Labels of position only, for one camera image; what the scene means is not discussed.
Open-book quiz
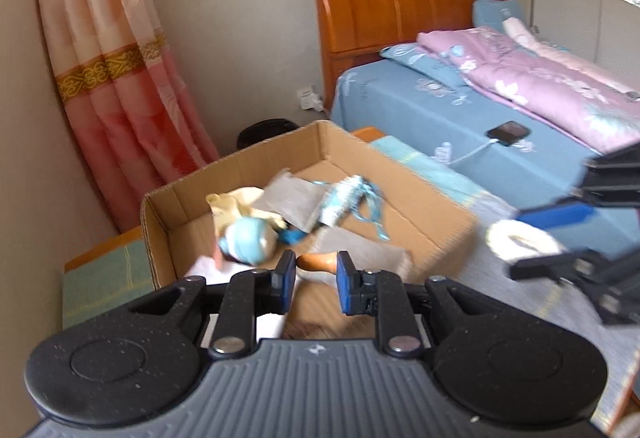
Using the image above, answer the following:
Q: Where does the purple floral quilt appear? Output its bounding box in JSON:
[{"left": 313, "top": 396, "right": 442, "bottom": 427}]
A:
[{"left": 416, "top": 26, "right": 639, "bottom": 153}]

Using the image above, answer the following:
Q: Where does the black lined trash bin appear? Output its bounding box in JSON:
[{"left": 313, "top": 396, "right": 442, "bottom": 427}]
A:
[{"left": 236, "top": 117, "right": 299, "bottom": 151}]

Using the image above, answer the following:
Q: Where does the cardboard box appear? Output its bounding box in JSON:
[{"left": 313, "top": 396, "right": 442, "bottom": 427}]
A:
[{"left": 141, "top": 120, "right": 477, "bottom": 288}]

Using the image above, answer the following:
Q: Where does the white sock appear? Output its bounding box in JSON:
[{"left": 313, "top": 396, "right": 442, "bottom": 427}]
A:
[{"left": 186, "top": 256, "right": 286, "bottom": 357}]

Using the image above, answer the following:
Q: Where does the cream scrunchie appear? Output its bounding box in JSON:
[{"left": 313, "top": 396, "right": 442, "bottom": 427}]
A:
[{"left": 485, "top": 219, "right": 564, "bottom": 264}]

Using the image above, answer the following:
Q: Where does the cream yellow cloth bag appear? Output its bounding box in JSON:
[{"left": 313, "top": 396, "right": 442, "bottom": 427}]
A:
[{"left": 205, "top": 187, "right": 286, "bottom": 239}]

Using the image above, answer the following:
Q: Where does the blue pillow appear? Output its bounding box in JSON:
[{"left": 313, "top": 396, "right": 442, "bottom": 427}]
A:
[{"left": 472, "top": 0, "right": 526, "bottom": 34}]

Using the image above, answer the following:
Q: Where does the black smartphone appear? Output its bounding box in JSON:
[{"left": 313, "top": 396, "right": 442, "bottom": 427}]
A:
[{"left": 486, "top": 120, "right": 530, "bottom": 146}]

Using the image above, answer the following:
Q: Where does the blue floral bed sheet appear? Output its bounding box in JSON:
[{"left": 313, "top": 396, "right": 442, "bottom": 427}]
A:
[{"left": 328, "top": 42, "right": 640, "bottom": 264}]

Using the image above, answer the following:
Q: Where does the white charging cable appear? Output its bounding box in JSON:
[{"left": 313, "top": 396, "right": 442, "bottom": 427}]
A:
[{"left": 447, "top": 137, "right": 501, "bottom": 167}]

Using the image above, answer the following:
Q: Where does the pink orange shoe insole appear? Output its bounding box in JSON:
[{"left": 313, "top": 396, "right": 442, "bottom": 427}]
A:
[{"left": 296, "top": 252, "right": 337, "bottom": 274}]

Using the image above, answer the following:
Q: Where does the white wall charger plug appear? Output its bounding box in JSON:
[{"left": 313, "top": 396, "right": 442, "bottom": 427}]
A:
[{"left": 296, "top": 85, "right": 324, "bottom": 113}]

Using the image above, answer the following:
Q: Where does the pink patterned curtain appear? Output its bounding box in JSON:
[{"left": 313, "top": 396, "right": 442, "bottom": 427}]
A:
[{"left": 38, "top": 0, "right": 219, "bottom": 231}]

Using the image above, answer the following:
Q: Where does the blue patterned sachet with tassel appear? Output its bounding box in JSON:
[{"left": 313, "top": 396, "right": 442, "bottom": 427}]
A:
[{"left": 278, "top": 174, "right": 392, "bottom": 248}]

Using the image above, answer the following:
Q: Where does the blue white round toy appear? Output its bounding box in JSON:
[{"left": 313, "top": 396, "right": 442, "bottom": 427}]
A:
[{"left": 218, "top": 217, "right": 278, "bottom": 266}]

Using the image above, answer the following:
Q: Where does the grey fabric sachet pouch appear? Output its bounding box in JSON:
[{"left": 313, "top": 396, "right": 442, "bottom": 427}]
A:
[{"left": 254, "top": 169, "right": 331, "bottom": 233}]

